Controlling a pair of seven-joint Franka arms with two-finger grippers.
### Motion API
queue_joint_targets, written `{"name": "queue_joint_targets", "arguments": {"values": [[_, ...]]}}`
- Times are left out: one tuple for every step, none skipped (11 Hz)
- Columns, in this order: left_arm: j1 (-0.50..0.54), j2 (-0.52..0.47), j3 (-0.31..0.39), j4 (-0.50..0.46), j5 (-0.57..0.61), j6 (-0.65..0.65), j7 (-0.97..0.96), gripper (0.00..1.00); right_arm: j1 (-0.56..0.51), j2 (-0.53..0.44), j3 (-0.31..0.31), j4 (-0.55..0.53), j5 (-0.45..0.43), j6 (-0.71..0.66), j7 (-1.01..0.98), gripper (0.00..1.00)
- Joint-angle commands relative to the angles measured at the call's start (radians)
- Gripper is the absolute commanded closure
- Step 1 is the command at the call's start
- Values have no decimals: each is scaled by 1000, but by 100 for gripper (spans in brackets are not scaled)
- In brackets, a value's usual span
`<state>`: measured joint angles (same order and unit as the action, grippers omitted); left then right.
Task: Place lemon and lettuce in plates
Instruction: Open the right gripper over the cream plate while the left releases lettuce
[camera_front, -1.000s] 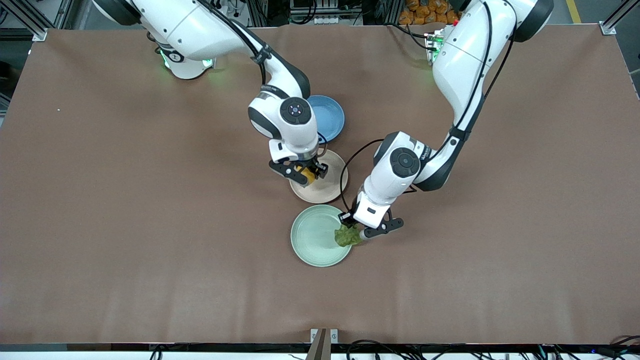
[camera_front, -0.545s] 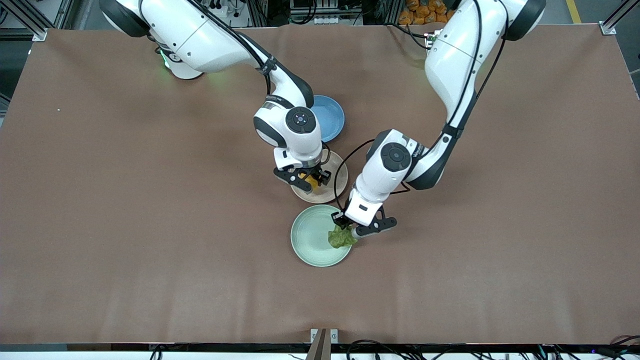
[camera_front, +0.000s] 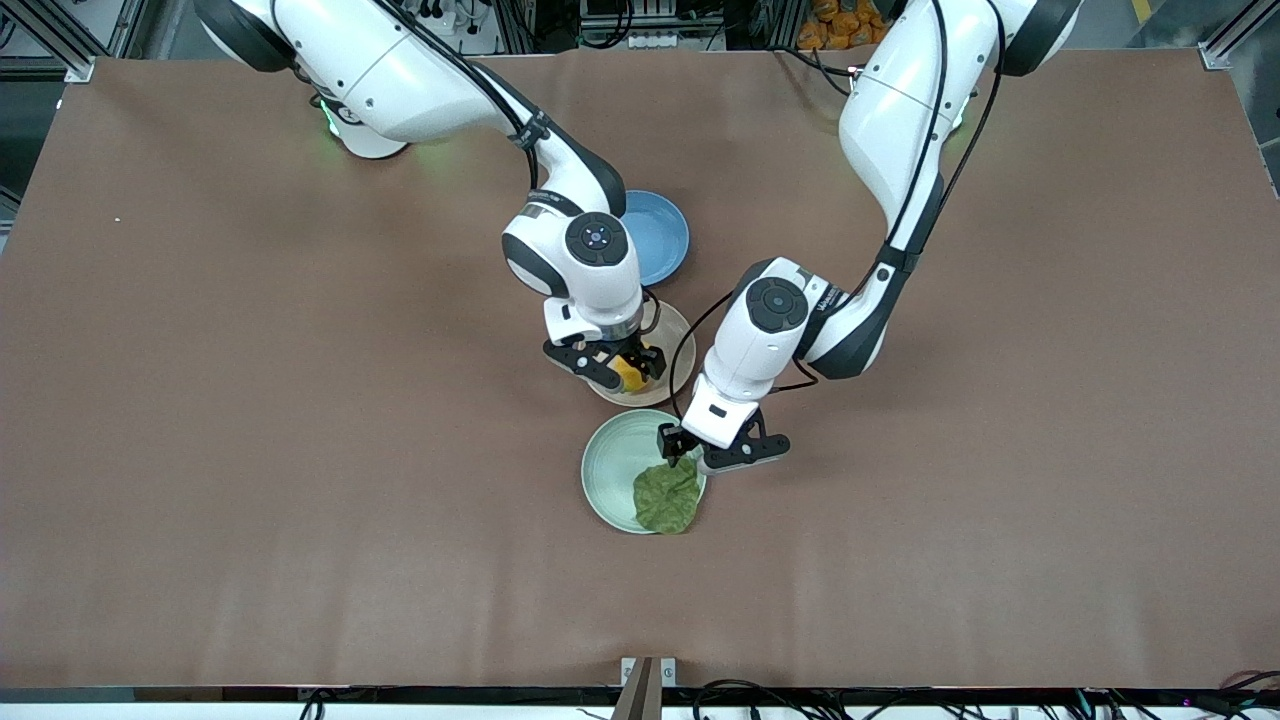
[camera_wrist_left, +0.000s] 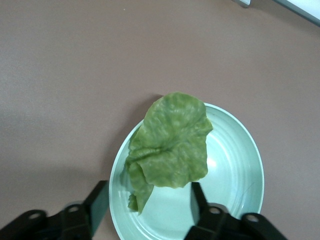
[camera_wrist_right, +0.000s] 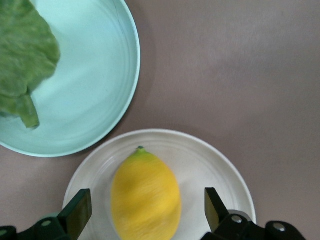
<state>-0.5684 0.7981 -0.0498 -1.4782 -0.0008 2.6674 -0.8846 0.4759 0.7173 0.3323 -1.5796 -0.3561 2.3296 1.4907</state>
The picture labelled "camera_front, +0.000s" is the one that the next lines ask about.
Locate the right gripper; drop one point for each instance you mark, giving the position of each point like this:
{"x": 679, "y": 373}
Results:
{"x": 629, "y": 351}

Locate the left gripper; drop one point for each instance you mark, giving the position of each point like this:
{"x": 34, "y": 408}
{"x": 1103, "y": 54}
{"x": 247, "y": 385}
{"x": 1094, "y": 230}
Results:
{"x": 671, "y": 440}

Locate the yellow lemon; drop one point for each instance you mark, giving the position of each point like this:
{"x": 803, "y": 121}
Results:
{"x": 628, "y": 373}

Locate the green lettuce leaf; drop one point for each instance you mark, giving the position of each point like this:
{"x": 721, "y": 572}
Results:
{"x": 667, "y": 495}

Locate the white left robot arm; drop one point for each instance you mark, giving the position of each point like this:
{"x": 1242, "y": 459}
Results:
{"x": 900, "y": 150}

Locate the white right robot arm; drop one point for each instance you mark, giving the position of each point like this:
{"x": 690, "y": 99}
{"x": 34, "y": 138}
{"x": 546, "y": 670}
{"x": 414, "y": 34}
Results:
{"x": 440, "y": 90}

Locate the beige plate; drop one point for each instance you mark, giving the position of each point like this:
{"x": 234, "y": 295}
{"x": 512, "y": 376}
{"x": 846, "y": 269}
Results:
{"x": 672, "y": 350}

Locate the light green plate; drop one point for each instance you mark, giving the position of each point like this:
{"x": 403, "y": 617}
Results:
{"x": 610, "y": 470}

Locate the blue plate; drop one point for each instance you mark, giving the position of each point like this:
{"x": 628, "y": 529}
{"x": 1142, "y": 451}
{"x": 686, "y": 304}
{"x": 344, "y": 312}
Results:
{"x": 658, "y": 238}

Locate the white power strip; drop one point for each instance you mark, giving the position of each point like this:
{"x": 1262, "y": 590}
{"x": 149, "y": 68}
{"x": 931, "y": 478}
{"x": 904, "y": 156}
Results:
{"x": 660, "y": 40}

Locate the orange snack bags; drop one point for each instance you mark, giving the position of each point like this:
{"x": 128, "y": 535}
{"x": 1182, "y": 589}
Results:
{"x": 838, "y": 22}

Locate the metal table edge bracket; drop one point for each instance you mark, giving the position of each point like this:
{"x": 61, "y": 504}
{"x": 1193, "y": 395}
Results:
{"x": 648, "y": 685}

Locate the aluminium frame post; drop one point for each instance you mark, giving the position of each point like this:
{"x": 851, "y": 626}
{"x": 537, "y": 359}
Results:
{"x": 60, "y": 35}
{"x": 1240, "y": 30}

